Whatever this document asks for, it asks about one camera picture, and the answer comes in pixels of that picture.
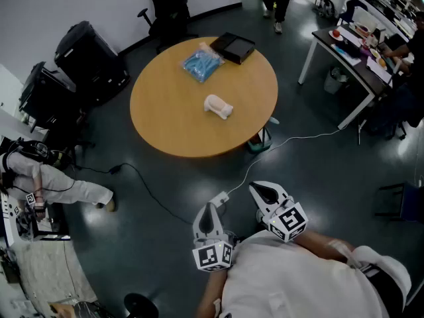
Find person's left forearm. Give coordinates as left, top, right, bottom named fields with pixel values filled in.
left=194, top=269, right=230, bottom=318

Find black office chair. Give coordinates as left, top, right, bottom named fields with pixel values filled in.
left=137, top=0, right=199, bottom=55

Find black cable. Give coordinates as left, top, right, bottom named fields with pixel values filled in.
left=71, top=162, right=195, bottom=225

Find black side chair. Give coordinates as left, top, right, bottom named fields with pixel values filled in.
left=374, top=180, right=424, bottom=223

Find white-legged dark desk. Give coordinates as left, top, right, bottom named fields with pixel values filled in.
left=297, top=23, right=411, bottom=131

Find person's white shirt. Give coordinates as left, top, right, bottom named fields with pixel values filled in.
left=217, top=229, right=412, bottom=318

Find black chair with backpack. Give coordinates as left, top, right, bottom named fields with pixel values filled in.
left=313, top=0, right=338, bottom=19

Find blue items in clear bag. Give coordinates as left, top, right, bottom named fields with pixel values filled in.
left=178, top=42, right=227, bottom=84

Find large black suitcase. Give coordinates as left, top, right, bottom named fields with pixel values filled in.
left=54, top=20, right=131, bottom=107

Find black round stool base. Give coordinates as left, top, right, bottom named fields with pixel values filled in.
left=123, top=292, right=160, bottom=318

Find black equipment case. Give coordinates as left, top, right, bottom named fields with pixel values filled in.
left=18, top=61, right=87, bottom=145

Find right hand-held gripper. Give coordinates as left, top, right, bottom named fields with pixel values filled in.
left=248, top=180, right=309, bottom=243

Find black flat box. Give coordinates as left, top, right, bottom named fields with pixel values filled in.
left=209, top=32, right=256, bottom=66

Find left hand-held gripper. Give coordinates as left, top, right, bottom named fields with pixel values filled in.
left=191, top=203, right=240, bottom=273

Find white cable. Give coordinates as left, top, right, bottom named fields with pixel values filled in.
left=227, top=128, right=343, bottom=195

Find white power strip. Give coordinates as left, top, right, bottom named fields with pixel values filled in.
left=210, top=191, right=231, bottom=207

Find person's right forearm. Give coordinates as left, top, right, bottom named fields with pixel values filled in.
left=295, top=229, right=352, bottom=266

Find grey waste bin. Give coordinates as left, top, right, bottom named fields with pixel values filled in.
left=323, top=66, right=349, bottom=95

